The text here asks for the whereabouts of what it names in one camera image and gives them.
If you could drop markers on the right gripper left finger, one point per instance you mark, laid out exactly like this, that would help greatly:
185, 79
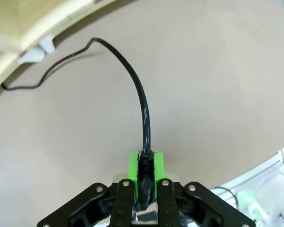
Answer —
123, 196

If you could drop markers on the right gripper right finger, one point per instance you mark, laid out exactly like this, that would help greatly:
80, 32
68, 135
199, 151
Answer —
166, 196

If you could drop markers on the white plastic shelf foot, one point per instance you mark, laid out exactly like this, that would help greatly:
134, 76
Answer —
48, 43
32, 56

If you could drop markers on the light wooden shelf unit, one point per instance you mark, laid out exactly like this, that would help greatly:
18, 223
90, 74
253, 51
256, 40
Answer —
26, 21

